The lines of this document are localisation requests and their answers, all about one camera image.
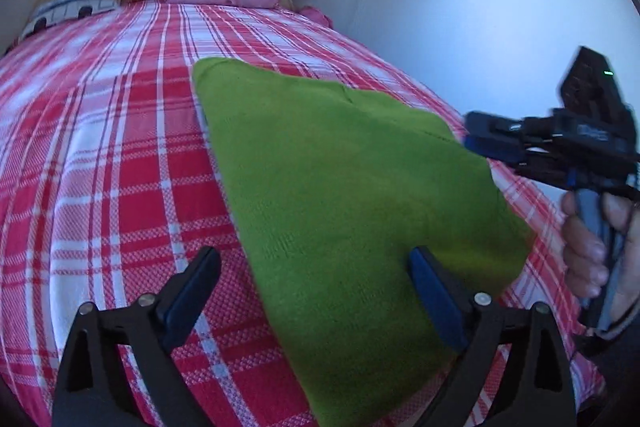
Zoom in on bus print pillow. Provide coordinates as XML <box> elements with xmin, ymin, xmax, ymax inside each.
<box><xmin>20</xmin><ymin>0</ymin><xmax>126</xmax><ymax>40</ymax></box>

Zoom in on small pink cloth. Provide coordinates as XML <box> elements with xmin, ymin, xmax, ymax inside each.
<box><xmin>300</xmin><ymin>6</ymin><xmax>335</xmax><ymax>28</ymax></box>

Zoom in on green knit sweater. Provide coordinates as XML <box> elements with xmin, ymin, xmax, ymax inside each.
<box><xmin>192</xmin><ymin>57</ymin><xmax>536</xmax><ymax>427</ymax></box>

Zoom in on red plaid bed sheet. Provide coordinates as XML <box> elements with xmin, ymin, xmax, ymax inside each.
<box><xmin>0</xmin><ymin>0</ymin><xmax>608</xmax><ymax>427</ymax></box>

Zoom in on person's right hand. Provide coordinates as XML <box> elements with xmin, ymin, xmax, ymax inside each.
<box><xmin>560</xmin><ymin>192</ymin><xmax>640</xmax><ymax>324</ymax></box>

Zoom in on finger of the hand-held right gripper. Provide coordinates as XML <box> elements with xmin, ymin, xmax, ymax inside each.
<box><xmin>464</xmin><ymin>111</ymin><xmax>531</xmax><ymax>138</ymax></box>
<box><xmin>462</xmin><ymin>134</ymin><xmax>526</xmax><ymax>168</ymax></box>

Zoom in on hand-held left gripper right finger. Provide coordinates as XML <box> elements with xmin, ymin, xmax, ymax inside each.
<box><xmin>407</xmin><ymin>246</ymin><xmax>576</xmax><ymax>427</ymax></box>

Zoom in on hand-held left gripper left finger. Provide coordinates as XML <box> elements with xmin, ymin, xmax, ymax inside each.
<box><xmin>51</xmin><ymin>247</ymin><xmax>222</xmax><ymax>427</ymax></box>

